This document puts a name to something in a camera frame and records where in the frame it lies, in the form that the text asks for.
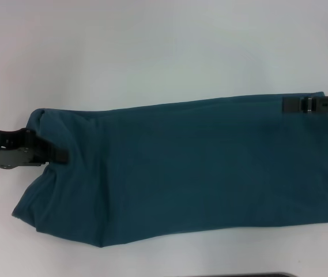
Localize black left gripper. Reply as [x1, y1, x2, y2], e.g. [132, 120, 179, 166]
[0, 125, 71, 170]

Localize teal T-shirt with FREE print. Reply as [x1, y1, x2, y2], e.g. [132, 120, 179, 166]
[10, 91, 328, 249]

